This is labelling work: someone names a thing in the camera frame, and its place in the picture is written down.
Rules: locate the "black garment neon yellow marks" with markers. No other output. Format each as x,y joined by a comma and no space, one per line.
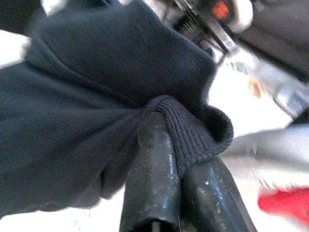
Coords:
84,96

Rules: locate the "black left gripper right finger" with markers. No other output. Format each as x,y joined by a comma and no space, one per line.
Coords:
212,200

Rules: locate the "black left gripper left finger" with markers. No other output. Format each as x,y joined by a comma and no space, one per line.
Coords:
152,181

